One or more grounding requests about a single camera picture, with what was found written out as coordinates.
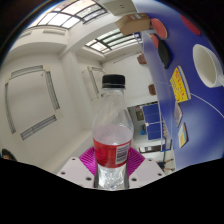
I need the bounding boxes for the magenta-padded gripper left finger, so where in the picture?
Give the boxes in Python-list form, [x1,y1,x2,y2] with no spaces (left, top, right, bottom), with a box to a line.
[56,146,99,190]

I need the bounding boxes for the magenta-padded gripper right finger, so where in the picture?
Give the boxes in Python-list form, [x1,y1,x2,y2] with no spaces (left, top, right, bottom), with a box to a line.
[124,147,166,190]

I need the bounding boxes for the clear red-labelled drink bottle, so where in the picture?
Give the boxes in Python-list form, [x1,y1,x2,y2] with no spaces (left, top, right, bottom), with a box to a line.
[91,74,135,191]

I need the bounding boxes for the person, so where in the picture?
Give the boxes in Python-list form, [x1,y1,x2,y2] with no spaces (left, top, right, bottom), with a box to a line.
[156,158,176,173]
[1,148,18,162]

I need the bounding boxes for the folded blue tables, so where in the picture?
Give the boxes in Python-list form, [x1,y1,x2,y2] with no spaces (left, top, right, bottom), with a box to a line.
[141,102,168,141]

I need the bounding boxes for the grey booklet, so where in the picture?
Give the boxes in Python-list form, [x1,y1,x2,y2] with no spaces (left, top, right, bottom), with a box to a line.
[173,101,184,128]

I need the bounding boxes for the brown chair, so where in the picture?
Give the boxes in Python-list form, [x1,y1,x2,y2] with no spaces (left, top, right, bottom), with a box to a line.
[147,83,157,96]
[136,53,148,65]

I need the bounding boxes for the ceiling air conditioner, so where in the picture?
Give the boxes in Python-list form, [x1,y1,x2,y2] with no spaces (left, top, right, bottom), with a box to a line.
[4,64,61,141]

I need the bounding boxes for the yellow book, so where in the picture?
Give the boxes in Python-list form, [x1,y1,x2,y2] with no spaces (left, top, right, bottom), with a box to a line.
[169,65,192,104]

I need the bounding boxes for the white mug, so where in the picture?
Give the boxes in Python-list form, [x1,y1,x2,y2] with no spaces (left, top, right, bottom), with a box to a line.
[192,43,224,89]

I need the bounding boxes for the narrow dark-framed window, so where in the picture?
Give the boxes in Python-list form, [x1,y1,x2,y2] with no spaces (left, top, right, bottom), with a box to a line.
[84,29,141,54]

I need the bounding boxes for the flat round red coaster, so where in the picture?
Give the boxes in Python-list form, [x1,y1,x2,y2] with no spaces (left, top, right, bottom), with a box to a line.
[179,13,202,37]

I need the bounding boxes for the wide dark-framed window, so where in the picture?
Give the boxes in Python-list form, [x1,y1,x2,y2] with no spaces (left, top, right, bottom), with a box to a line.
[28,0,108,29]

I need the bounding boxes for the beige cabinet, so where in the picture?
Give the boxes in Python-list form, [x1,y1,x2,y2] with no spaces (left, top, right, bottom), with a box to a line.
[105,0,137,16]

